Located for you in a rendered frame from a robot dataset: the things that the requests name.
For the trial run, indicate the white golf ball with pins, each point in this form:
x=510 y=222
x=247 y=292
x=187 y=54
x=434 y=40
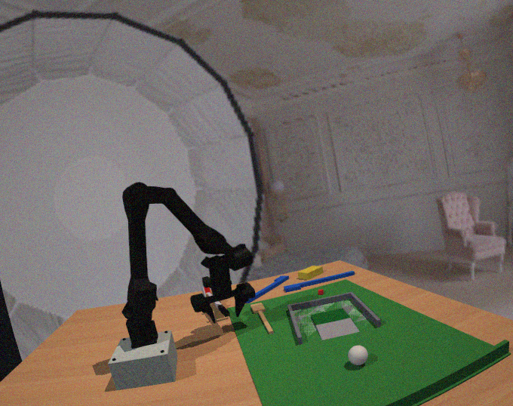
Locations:
x=357 y=355

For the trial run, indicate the red putter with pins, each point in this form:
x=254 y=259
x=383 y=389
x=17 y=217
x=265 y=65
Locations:
x=220 y=307

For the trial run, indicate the yellow rectangular block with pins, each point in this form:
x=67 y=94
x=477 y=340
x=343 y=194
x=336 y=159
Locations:
x=310 y=272

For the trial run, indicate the green flat mat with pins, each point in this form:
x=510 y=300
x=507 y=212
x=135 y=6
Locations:
x=408 y=350

